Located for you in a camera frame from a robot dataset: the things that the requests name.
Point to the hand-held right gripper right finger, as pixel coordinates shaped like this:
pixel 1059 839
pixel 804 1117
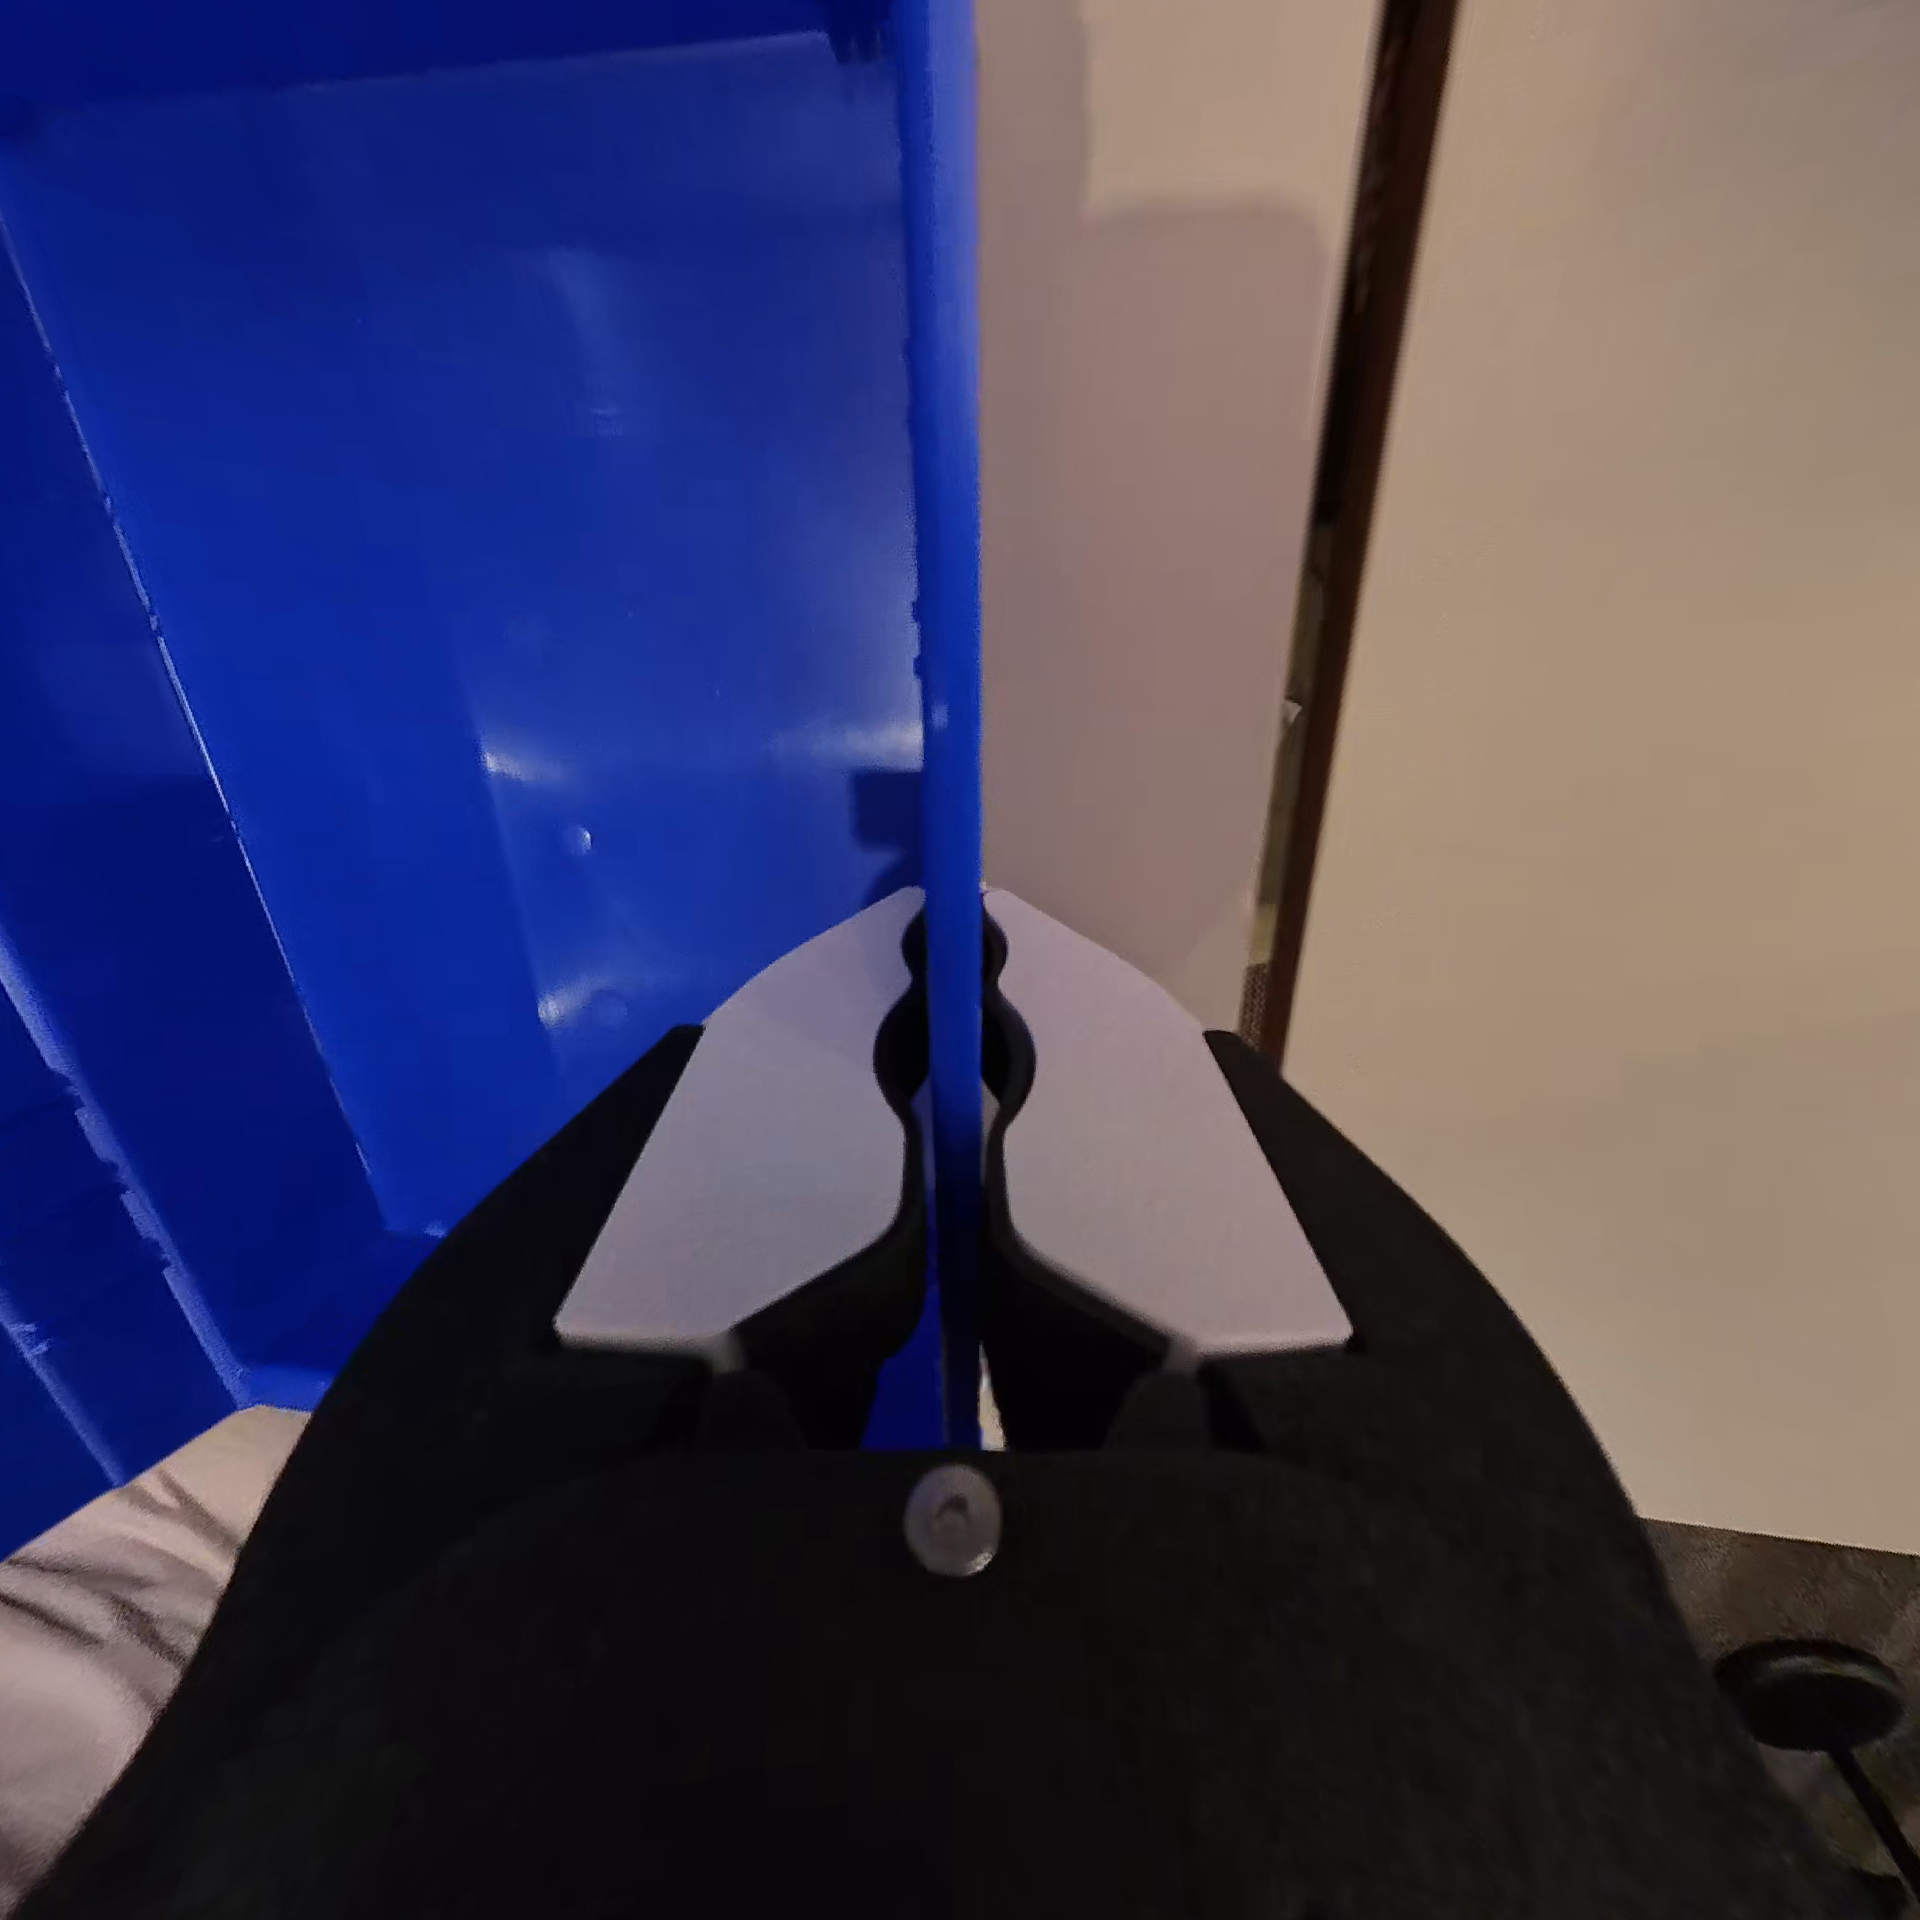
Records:
pixel 1154 1155

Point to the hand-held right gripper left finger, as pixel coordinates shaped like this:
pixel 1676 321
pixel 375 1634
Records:
pixel 750 1155

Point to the blue plastic bin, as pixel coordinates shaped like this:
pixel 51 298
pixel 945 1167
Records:
pixel 451 523

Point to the grey cloth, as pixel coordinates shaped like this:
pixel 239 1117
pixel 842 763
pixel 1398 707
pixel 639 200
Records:
pixel 106 1620

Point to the black round-base stand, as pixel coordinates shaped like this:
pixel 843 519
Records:
pixel 1808 1695

